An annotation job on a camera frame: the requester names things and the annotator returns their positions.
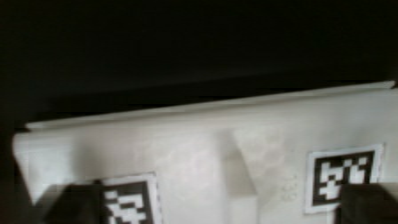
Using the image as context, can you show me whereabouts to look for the white cabinet door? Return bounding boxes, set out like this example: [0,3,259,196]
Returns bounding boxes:
[12,81,398,224]

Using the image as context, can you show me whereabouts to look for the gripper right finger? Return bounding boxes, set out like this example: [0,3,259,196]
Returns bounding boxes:
[334,183,398,224]

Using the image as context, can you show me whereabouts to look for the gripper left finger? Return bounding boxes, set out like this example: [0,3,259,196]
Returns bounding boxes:
[41,183,108,224]

